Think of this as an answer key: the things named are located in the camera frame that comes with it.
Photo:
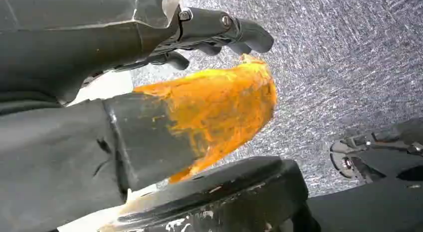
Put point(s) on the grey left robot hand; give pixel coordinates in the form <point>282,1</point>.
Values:
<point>59,151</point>

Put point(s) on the scuffed black robot foot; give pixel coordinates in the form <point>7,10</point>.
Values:
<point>238,197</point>

